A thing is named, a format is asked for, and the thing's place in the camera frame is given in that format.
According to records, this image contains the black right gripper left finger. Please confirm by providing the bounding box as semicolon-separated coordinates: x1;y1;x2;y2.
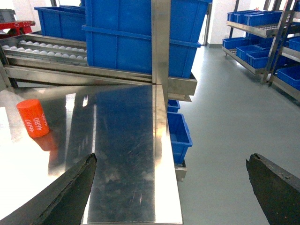
0;153;97;225

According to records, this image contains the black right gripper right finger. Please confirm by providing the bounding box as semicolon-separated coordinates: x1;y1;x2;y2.
246;153;300;225

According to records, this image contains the orange cylindrical capacitor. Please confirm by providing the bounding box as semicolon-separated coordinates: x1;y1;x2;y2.
16;99;50;138

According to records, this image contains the blue bin under table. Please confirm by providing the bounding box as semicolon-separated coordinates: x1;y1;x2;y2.
167;112;193;164

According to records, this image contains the steel roller rack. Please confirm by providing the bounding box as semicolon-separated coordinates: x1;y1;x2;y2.
0;34;197;102

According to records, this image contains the steel shelf with blue bins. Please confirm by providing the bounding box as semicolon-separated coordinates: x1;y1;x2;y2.
222;0;300;100

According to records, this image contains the large blue plastic crate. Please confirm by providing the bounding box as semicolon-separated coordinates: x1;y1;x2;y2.
82;0;209;78

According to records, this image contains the blue crate rear left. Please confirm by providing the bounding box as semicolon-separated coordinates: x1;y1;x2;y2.
34;6;86;42

